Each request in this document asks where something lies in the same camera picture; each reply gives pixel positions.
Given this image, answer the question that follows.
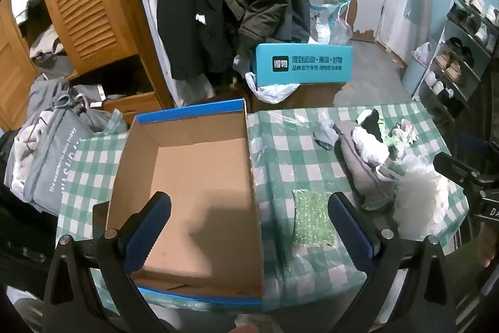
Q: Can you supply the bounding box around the grey folded clothes pile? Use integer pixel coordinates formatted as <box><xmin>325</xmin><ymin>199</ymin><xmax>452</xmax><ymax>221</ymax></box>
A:
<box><xmin>29</xmin><ymin>25</ymin><xmax>76</xmax><ymax>76</ymax></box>

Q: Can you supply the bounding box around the patterned crumpled cloth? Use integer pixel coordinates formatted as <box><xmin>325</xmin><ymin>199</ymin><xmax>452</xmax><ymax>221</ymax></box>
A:
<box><xmin>392</xmin><ymin>118</ymin><xmax>418</xmax><ymax>146</ymax></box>

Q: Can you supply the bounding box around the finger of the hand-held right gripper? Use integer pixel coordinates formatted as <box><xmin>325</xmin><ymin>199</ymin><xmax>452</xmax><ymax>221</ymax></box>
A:
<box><xmin>457</xmin><ymin>134</ymin><xmax>492</xmax><ymax>159</ymax></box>
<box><xmin>434</xmin><ymin>152</ymin><xmax>488</xmax><ymax>195</ymax></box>

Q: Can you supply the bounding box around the group of assorted shoes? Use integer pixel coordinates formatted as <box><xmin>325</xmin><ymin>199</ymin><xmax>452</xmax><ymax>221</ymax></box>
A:
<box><xmin>423</xmin><ymin>0</ymin><xmax>499</xmax><ymax>115</ymax></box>

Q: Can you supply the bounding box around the wooden wardrobe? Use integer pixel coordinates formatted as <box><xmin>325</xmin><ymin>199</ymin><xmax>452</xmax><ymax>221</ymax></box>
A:
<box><xmin>0</xmin><ymin>0</ymin><xmax>176</xmax><ymax>131</ymax></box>

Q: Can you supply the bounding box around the person's right hand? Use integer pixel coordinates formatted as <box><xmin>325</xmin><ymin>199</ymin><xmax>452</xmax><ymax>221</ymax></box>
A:
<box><xmin>477</xmin><ymin>228</ymin><xmax>499</xmax><ymax>269</ymax></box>

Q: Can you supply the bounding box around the grey shoe rack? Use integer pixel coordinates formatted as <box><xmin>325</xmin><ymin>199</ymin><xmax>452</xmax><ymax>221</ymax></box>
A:
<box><xmin>411</xmin><ymin>0</ymin><xmax>499</xmax><ymax>123</ymax></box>

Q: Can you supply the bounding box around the grey printed tote bag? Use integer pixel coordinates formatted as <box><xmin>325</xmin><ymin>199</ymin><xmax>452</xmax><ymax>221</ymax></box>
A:
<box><xmin>4</xmin><ymin>109</ymin><xmax>98</xmax><ymax>213</ymax></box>

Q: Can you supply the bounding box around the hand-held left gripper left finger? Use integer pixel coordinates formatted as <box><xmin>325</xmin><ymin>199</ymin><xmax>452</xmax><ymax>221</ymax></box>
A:
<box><xmin>42</xmin><ymin>191</ymin><xmax>174</xmax><ymax>333</ymax></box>

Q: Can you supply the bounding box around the bright green cloth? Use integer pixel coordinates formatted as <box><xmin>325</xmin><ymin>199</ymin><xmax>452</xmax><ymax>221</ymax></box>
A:
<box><xmin>384</xmin><ymin>130</ymin><xmax>402</xmax><ymax>151</ymax></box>

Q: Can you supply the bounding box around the light blue sock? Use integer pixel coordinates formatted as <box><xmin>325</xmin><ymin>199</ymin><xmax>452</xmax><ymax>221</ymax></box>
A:
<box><xmin>312</xmin><ymin>119</ymin><xmax>340</xmax><ymax>150</ymax></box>

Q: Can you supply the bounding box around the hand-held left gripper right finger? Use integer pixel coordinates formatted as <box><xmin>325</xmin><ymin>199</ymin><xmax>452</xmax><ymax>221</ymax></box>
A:
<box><xmin>327</xmin><ymin>191</ymin><xmax>458</xmax><ymax>333</ymax></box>

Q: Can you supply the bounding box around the white crumpled cloth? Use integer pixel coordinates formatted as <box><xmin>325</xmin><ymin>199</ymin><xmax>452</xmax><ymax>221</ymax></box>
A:
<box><xmin>351</xmin><ymin>126</ymin><xmax>391</xmax><ymax>167</ymax></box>

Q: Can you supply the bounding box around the grey cloth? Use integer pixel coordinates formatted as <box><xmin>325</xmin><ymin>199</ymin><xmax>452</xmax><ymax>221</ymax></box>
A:
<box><xmin>337</xmin><ymin>120</ymin><xmax>398</xmax><ymax>211</ymax></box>

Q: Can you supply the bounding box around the white mesh bath pouf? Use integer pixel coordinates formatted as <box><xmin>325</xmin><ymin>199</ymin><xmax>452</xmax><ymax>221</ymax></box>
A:
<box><xmin>392</xmin><ymin>155</ymin><xmax>455</xmax><ymax>240</ymax></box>

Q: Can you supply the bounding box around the dark cloth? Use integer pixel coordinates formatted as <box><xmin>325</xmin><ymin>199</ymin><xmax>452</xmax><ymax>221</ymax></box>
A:
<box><xmin>0</xmin><ymin>130</ymin><xmax>63</xmax><ymax>279</ymax></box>

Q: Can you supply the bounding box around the green white checked tablecloth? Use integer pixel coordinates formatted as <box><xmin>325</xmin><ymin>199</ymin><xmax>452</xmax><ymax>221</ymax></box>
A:
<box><xmin>56</xmin><ymin>101</ymin><xmax>470</xmax><ymax>322</ymax></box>

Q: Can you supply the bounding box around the teal printed box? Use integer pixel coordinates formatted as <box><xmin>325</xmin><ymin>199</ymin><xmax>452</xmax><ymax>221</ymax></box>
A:
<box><xmin>255</xmin><ymin>43</ymin><xmax>353</xmax><ymax>88</ymax></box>

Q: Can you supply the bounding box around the white red plastic bag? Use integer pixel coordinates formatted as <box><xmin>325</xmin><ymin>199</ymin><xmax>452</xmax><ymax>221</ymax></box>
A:
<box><xmin>413</xmin><ymin>42</ymin><xmax>433</xmax><ymax>66</ymax></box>

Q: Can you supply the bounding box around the blue-edged cardboard box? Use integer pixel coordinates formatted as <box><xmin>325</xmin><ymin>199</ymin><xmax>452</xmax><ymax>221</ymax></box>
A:
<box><xmin>106</xmin><ymin>99</ymin><xmax>266</xmax><ymax>307</ymax></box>

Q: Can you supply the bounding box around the clear plastic bag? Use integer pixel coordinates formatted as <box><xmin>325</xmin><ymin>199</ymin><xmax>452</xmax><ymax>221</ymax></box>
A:
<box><xmin>331</xmin><ymin>3</ymin><xmax>353</xmax><ymax>45</ymax></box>

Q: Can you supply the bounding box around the black sock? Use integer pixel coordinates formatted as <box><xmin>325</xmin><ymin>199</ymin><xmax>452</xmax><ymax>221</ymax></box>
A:
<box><xmin>359</xmin><ymin>109</ymin><xmax>385</xmax><ymax>142</ymax></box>

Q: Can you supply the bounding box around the black hanging jacket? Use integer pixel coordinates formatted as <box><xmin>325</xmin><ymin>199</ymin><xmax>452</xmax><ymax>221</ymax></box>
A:
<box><xmin>156</xmin><ymin>0</ymin><xmax>219</xmax><ymax>81</ymax></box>

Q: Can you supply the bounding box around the grey hoodie heap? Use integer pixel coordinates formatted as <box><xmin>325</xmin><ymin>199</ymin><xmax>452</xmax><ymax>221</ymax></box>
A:
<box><xmin>27</xmin><ymin>77</ymin><xmax>129</xmax><ymax>131</ymax></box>

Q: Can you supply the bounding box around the brown carton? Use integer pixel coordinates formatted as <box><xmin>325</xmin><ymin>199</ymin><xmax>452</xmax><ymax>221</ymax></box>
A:
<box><xmin>249</xmin><ymin>81</ymin><xmax>346</xmax><ymax>113</ymax></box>

